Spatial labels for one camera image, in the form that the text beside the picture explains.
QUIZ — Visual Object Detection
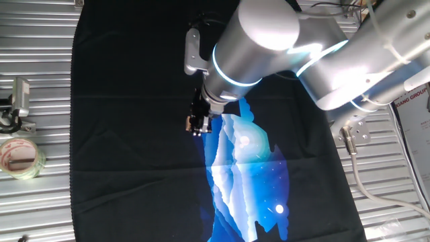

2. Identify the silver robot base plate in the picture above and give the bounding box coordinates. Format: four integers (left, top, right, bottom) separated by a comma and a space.
331, 114, 372, 148

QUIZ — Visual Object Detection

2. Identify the black camera cable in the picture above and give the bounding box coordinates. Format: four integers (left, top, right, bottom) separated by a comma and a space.
0, 112, 23, 134

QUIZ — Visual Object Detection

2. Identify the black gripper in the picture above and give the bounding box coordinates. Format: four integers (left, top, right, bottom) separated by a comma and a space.
188, 87, 218, 137

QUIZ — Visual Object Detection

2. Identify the clear packing tape roll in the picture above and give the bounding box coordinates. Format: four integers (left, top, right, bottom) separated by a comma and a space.
0, 137, 47, 181

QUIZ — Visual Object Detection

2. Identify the thick grey robot base cable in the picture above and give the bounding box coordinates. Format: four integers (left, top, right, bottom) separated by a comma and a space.
338, 126, 430, 221

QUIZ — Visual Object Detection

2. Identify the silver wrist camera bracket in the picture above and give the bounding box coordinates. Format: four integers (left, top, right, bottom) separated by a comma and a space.
183, 28, 210, 76

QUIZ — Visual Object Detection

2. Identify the black cloth with blue print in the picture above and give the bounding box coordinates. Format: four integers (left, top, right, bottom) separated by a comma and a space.
69, 0, 369, 242

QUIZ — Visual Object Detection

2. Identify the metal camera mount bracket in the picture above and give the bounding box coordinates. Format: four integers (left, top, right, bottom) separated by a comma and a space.
0, 97, 37, 135

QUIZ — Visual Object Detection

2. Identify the clear plastic bag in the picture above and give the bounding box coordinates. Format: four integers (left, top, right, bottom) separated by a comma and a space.
365, 218, 414, 242

